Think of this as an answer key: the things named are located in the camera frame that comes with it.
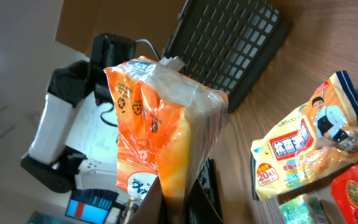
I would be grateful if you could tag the monitor screen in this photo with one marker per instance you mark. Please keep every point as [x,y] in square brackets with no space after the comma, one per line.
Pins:
[91,206]

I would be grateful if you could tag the green packet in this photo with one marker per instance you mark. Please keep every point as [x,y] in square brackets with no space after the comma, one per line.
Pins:
[303,209]

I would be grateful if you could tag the red snack bag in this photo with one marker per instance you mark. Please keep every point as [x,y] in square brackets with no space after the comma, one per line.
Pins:
[357,193]

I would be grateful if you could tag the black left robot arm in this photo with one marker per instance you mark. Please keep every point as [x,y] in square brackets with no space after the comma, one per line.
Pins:
[59,167]

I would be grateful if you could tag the grey plastic shopping basket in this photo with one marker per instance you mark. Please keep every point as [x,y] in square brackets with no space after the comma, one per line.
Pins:
[227,44]

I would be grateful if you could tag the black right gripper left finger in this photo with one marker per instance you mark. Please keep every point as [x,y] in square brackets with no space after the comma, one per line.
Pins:
[152,210]

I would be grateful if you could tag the yellow wet wipes pack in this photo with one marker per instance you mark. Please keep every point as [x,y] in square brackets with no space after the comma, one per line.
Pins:
[315,140]

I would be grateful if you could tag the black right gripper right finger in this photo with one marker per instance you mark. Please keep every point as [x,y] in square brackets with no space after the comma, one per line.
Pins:
[199,210]

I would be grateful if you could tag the orange tissue pack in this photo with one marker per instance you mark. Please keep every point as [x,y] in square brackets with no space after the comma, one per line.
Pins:
[167,124]

